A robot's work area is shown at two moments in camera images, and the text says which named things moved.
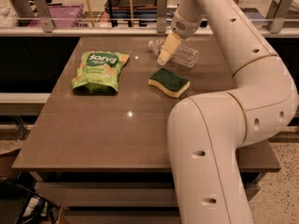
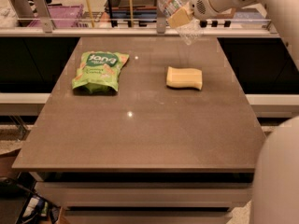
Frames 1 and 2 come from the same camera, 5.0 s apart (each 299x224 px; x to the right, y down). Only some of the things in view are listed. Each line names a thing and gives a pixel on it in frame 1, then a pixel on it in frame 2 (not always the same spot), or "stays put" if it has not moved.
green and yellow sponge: (170, 82) → (184, 77)
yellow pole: (88, 4) stays put
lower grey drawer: (123, 215) stays put
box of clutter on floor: (39, 210) stays put
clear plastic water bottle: (185, 55) → (169, 4)
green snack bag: (97, 72) stays put
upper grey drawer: (91, 194) stays put
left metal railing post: (42, 9) stays put
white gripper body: (186, 26) → (202, 4)
